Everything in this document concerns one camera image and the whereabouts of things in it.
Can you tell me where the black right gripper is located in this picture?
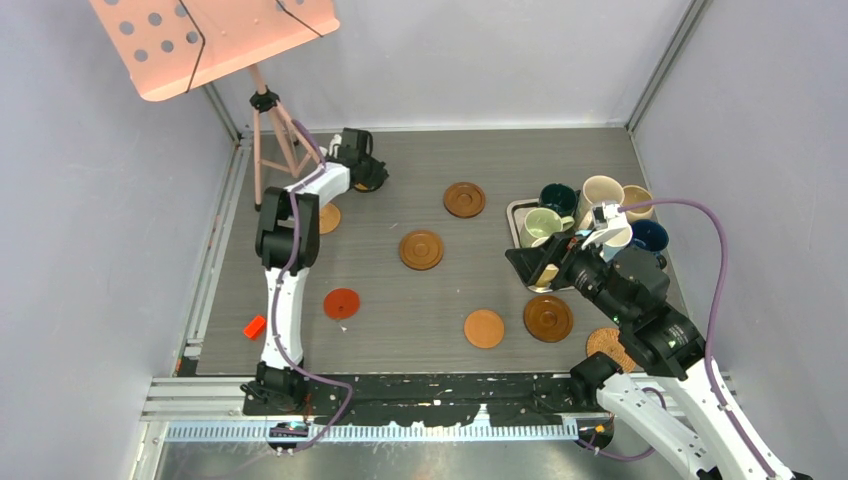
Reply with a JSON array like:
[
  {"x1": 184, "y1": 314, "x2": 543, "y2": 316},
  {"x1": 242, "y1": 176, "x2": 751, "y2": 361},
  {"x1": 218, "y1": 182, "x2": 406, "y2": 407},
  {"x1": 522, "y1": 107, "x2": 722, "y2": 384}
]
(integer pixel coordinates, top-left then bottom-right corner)
[{"x1": 503, "y1": 226, "x2": 631, "y2": 324}]

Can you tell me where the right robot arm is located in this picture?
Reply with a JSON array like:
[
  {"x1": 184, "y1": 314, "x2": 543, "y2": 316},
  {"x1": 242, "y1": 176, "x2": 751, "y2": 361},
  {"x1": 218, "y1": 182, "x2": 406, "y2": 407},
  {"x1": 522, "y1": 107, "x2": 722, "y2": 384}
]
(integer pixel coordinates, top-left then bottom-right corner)
[{"x1": 505, "y1": 233, "x2": 804, "y2": 479}]

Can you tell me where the red round flat coaster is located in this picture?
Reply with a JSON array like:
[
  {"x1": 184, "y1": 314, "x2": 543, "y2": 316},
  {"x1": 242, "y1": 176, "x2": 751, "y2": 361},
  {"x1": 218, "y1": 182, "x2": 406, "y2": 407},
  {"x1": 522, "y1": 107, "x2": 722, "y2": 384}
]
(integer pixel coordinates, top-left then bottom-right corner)
[{"x1": 323, "y1": 288, "x2": 361, "y2": 320}]

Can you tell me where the dark wooden coaster far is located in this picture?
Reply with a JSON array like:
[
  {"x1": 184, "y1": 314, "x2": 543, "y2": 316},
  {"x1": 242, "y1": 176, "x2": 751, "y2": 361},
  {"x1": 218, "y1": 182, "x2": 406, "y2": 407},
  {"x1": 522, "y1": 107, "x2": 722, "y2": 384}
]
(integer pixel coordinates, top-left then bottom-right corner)
[{"x1": 443, "y1": 182, "x2": 486, "y2": 219}]

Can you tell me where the yellow cup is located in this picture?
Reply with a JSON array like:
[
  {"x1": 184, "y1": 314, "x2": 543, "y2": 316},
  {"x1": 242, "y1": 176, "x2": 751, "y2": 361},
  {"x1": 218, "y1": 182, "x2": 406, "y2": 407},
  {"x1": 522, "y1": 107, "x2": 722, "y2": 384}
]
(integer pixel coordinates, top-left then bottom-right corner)
[{"x1": 534, "y1": 264, "x2": 559, "y2": 288}]

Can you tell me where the dark wooden coaster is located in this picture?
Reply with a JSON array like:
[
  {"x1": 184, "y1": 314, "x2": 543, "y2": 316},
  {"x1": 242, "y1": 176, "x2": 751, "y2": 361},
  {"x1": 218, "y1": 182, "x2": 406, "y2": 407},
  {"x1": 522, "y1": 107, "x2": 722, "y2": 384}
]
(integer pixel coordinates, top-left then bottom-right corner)
[
  {"x1": 523, "y1": 295, "x2": 574, "y2": 343},
  {"x1": 443, "y1": 182, "x2": 486, "y2": 219}
]

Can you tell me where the navy blue mug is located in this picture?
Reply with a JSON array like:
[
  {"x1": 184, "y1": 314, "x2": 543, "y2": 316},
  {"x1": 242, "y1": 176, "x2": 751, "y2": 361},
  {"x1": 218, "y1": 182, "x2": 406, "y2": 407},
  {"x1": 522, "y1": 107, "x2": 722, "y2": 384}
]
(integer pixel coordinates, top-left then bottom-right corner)
[{"x1": 630, "y1": 219, "x2": 669, "y2": 257}]

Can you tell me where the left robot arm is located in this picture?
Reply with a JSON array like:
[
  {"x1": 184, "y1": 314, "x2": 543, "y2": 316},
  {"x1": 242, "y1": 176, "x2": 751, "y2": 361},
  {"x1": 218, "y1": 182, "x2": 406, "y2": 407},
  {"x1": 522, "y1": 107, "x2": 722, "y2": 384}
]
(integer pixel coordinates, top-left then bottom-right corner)
[{"x1": 241, "y1": 128, "x2": 389, "y2": 414}]

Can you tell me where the dark wooden coaster near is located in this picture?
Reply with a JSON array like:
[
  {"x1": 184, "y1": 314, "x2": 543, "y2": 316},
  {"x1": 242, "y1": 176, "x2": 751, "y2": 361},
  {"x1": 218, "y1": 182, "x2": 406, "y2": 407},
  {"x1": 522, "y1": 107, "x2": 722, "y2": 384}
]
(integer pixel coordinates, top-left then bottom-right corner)
[{"x1": 523, "y1": 295, "x2": 574, "y2": 343}]

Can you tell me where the cream mug tall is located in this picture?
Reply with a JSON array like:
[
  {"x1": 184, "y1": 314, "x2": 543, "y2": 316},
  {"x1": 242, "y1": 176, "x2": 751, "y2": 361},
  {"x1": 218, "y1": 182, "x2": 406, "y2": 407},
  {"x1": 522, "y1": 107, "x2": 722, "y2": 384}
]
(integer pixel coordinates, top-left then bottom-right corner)
[{"x1": 575, "y1": 175, "x2": 625, "y2": 230}]

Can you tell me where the orange red block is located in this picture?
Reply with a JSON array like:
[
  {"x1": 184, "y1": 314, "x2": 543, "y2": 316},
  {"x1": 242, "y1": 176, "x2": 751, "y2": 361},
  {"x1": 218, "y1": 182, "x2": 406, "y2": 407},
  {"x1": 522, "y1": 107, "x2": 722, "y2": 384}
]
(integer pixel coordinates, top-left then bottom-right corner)
[{"x1": 242, "y1": 315, "x2": 267, "y2": 341}]

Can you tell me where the woven rattan coaster right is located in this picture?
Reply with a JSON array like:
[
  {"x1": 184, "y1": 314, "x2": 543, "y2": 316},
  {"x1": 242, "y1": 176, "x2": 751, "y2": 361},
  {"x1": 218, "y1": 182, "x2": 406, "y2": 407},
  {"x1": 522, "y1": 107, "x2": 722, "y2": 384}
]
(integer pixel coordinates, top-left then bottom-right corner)
[{"x1": 586, "y1": 327, "x2": 637, "y2": 372}]

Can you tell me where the metal tray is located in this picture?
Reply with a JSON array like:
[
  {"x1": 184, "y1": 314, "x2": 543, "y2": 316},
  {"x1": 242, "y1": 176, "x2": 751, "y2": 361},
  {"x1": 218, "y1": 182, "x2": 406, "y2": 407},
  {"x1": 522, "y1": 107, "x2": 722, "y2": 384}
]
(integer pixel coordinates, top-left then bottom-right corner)
[{"x1": 506, "y1": 199, "x2": 669, "y2": 294}]

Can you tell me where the light green mug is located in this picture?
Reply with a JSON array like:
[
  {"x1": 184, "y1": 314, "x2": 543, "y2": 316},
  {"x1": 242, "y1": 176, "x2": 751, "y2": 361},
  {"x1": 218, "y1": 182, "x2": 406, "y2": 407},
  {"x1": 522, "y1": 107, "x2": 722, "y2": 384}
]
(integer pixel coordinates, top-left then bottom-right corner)
[{"x1": 519, "y1": 207, "x2": 575, "y2": 248}]

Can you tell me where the woven rattan coaster left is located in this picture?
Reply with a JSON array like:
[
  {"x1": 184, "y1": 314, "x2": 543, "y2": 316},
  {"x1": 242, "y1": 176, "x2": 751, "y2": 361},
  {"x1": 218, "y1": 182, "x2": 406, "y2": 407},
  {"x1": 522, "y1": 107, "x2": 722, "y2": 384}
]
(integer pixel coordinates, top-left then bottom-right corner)
[{"x1": 319, "y1": 203, "x2": 342, "y2": 235}]

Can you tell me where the brown wooden coaster centre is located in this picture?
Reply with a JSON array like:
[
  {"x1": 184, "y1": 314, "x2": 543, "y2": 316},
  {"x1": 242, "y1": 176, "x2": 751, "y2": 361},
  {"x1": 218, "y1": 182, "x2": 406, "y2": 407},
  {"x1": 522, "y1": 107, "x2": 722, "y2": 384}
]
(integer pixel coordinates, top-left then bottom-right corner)
[{"x1": 399, "y1": 230, "x2": 444, "y2": 271}]

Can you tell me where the pink music stand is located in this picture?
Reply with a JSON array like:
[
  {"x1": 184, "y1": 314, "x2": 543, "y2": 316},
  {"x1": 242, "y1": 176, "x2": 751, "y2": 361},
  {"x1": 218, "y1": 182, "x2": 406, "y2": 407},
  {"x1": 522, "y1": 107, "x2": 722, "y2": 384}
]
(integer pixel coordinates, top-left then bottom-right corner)
[{"x1": 91, "y1": 0, "x2": 340, "y2": 191}]

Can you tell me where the white light blue mug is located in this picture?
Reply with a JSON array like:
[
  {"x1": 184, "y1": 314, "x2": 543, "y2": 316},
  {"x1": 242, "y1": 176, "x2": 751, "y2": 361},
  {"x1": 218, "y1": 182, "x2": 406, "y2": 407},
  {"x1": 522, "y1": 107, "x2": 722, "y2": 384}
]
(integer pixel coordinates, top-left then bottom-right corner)
[{"x1": 601, "y1": 227, "x2": 633, "y2": 262}]

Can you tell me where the light orange wooden coaster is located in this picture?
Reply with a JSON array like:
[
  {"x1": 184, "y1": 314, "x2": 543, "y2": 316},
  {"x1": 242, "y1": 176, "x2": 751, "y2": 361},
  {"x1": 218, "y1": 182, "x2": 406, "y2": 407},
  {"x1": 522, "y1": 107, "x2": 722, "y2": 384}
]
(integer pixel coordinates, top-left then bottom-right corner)
[{"x1": 463, "y1": 309, "x2": 505, "y2": 349}]

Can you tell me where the beige mug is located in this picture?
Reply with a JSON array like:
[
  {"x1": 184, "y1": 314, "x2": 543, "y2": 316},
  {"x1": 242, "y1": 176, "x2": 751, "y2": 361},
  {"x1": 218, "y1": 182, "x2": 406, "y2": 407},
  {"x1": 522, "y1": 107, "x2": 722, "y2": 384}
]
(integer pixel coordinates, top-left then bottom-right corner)
[{"x1": 622, "y1": 185, "x2": 654, "y2": 223}]

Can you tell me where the woven rattan coaster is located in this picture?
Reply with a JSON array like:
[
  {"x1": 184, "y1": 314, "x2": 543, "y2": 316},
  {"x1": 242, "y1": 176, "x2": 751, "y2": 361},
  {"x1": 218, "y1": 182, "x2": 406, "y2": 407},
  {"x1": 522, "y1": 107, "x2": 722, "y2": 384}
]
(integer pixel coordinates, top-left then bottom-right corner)
[
  {"x1": 319, "y1": 203, "x2": 342, "y2": 235},
  {"x1": 586, "y1": 327, "x2": 637, "y2": 372}
]

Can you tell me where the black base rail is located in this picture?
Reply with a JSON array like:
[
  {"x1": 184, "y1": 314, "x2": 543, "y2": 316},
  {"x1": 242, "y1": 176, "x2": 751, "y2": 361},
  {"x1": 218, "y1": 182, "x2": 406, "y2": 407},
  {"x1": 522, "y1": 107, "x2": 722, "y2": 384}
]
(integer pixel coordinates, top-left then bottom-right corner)
[{"x1": 240, "y1": 369, "x2": 610, "y2": 427}]

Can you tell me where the dark green mug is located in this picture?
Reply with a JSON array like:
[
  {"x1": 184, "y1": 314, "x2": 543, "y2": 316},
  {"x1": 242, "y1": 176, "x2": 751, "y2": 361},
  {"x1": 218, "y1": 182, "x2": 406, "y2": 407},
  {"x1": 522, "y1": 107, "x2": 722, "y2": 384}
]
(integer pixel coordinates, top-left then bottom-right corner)
[{"x1": 538, "y1": 183, "x2": 579, "y2": 217}]

